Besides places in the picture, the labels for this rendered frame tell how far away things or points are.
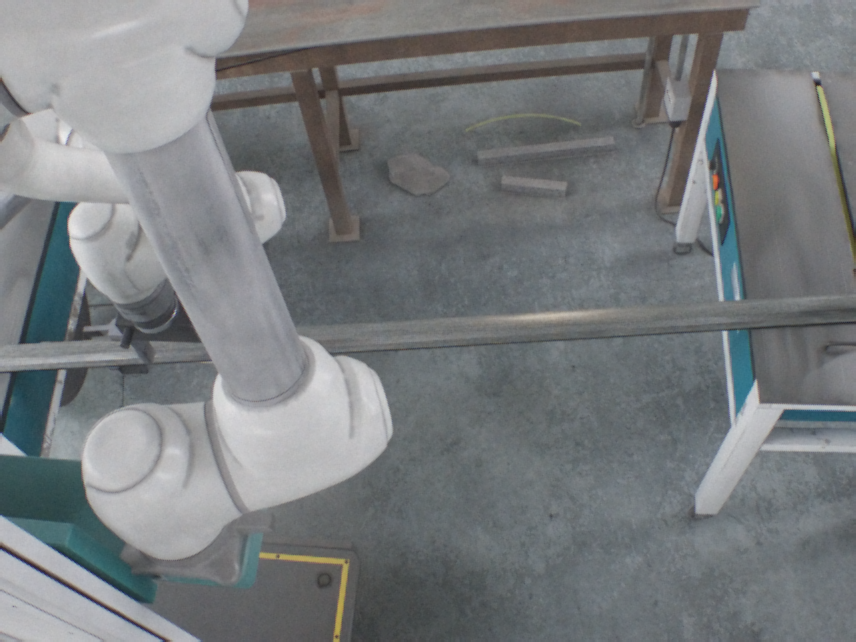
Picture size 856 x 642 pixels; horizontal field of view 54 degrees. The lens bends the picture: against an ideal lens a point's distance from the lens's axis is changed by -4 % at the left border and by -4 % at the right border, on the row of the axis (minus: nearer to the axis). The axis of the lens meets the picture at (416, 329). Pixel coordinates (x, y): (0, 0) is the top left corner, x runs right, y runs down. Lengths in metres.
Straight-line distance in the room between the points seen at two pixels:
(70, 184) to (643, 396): 1.86
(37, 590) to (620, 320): 1.15
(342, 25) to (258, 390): 1.44
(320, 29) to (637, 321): 1.10
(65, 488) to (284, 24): 1.36
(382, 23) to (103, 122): 1.59
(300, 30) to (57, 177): 1.42
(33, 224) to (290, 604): 1.07
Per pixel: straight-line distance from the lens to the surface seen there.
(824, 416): 1.94
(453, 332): 1.70
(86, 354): 1.89
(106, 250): 1.19
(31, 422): 2.06
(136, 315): 1.32
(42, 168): 0.93
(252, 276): 0.88
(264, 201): 1.19
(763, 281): 1.86
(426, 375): 2.52
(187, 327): 1.35
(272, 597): 2.03
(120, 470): 1.06
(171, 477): 1.06
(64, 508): 1.40
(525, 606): 2.29
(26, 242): 2.18
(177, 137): 0.75
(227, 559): 1.25
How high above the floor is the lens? 2.23
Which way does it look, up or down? 59 degrees down
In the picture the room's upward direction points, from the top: 11 degrees counter-clockwise
